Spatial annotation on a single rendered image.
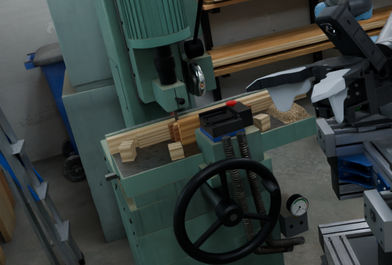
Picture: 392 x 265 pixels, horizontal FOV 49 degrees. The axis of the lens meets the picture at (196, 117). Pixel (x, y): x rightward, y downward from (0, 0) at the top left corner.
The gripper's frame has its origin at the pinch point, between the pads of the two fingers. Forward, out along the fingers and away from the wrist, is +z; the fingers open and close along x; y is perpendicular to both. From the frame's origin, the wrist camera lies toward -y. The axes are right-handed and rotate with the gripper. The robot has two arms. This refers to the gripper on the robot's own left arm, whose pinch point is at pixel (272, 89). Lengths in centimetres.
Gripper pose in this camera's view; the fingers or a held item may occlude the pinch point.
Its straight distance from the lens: 57.4
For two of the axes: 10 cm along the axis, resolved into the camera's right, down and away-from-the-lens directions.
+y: 2.3, 9.4, 2.4
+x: -4.0, -1.4, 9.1
